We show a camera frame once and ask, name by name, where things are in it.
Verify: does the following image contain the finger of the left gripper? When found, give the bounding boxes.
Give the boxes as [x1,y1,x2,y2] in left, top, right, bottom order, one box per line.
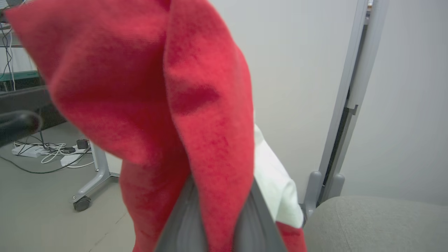
[0,110,43,147]

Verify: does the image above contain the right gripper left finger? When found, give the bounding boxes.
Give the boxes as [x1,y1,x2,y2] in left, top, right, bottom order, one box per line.
[154,174,211,252]

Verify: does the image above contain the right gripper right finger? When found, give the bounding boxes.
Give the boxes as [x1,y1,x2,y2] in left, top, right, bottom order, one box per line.
[233,178,288,252]

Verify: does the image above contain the red white-striped garment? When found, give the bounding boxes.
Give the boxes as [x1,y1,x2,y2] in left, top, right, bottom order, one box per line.
[5,0,308,252]

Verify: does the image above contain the white power strip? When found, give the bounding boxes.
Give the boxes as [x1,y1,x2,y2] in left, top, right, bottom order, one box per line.
[60,154,83,167]
[12,144,41,158]

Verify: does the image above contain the dark desk top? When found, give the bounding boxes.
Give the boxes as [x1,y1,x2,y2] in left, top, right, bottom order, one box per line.
[0,86,53,114]

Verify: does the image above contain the grey partition foot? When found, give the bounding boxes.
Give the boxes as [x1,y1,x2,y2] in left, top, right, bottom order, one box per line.
[70,140,120,205]

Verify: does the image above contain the black caster wheel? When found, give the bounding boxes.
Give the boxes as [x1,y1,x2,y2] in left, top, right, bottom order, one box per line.
[73,196,91,212]

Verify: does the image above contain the grey fabric sofa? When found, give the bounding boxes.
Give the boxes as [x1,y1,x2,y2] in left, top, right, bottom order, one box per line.
[303,195,448,252]

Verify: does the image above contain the wide white partition panel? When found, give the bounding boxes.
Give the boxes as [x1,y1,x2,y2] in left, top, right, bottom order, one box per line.
[104,0,369,204]

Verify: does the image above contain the narrow white partition panel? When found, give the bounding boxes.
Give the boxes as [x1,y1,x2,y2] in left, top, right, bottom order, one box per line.
[341,0,448,205]

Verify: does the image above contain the black floor cable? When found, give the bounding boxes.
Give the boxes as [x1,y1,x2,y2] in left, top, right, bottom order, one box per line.
[0,154,89,175]

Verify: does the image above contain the hanging desk cables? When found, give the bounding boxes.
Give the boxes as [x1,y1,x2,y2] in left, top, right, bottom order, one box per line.
[0,23,17,92]

